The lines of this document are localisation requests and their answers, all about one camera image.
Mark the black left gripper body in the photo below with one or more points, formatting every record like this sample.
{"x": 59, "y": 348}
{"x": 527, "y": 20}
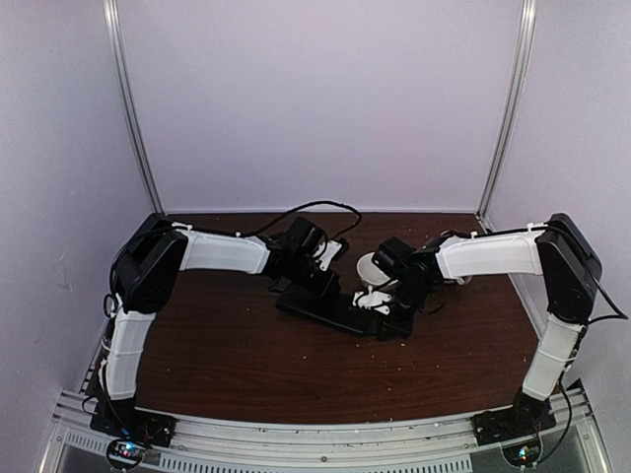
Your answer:
{"x": 319, "y": 290}

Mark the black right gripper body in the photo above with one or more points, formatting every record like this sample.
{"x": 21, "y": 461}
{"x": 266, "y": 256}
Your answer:
{"x": 404, "y": 326}

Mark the black tool case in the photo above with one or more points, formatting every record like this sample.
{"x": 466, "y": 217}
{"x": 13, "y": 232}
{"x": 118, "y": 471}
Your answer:
{"x": 336, "y": 312}

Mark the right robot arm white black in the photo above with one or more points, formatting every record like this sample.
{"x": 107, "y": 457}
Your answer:
{"x": 555, "y": 251}

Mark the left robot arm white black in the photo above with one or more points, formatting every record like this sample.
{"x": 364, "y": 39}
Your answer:
{"x": 144, "y": 272}

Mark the white ceramic bowl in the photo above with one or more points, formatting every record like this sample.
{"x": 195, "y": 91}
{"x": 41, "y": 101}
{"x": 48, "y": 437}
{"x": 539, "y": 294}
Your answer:
{"x": 370, "y": 274}

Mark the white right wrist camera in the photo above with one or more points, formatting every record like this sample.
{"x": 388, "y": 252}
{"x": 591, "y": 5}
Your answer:
{"x": 374, "y": 301}

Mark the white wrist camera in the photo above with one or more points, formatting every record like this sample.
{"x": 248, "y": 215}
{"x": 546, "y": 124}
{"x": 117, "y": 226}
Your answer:
{"x": 330, "y": 251}
{"x": 374, "y": 301}

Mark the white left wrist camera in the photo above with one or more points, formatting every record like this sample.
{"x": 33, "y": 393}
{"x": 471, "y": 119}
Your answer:
{"x": 330, "y": 251}

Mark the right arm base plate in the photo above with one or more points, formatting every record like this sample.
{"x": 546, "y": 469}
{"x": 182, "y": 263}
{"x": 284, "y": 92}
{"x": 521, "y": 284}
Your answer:
{"x": 508, "y": 424}

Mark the front aluminium rail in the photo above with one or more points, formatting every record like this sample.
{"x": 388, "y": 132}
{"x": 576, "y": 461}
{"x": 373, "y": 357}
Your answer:
{"x": 440, "y": 444}

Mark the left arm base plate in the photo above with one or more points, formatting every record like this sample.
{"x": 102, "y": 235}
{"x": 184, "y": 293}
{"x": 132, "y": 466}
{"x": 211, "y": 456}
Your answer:
{"x": 147, "y": 428}

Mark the right aluminium frame post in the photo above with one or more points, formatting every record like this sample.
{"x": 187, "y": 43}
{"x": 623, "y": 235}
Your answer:
{"x": 517, "y": 82}

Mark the aluminium frame post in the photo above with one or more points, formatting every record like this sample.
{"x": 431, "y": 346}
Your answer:
{"x": 517, "y": 82}
{"x": 131, "y": 117}

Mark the left aluminium frame post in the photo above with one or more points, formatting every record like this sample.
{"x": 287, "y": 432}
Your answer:
{"x": 131, "y": 117}

